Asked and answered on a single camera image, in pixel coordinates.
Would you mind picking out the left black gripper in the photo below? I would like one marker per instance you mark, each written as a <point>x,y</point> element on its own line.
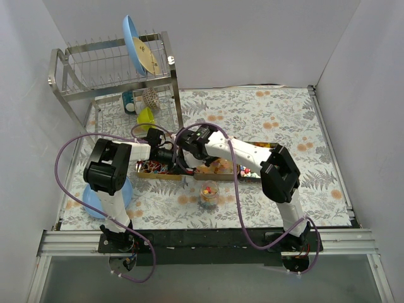
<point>172,155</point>

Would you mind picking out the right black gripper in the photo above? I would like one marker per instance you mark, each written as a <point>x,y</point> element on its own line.
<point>201,153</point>

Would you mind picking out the tin of lollipops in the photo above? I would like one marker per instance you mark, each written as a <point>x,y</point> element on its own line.
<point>154,170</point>

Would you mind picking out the tin of pastel gummies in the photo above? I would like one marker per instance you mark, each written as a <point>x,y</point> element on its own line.
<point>219,170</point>

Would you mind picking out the tin of star candies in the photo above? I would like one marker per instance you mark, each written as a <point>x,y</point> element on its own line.
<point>245,174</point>

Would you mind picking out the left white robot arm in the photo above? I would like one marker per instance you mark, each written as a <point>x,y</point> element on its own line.
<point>106,174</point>

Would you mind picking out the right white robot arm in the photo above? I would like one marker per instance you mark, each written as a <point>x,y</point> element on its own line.
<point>278,173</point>

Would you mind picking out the clear glass jar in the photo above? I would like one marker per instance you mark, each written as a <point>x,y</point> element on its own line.
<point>209,195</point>

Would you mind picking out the green bowl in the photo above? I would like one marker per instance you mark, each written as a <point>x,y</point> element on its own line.
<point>145,118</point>

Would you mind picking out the floral table mat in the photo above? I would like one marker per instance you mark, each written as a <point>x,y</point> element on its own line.
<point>281,115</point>

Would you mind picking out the blue white mug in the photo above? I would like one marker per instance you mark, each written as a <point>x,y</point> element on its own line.
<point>128,103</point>

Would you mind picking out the blue plate on table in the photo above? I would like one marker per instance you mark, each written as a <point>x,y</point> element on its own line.
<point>90,198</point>

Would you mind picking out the cream floral plate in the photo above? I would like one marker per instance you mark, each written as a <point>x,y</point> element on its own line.
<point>146,57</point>

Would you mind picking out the steel dish rack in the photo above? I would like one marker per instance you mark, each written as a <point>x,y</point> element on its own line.
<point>89,80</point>

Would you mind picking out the blue plate in rack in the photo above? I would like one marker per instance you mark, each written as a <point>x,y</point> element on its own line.
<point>130,32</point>

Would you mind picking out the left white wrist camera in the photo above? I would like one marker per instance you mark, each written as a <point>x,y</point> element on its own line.
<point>168,139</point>

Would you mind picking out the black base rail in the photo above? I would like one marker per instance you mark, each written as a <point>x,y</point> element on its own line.
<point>206,246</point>

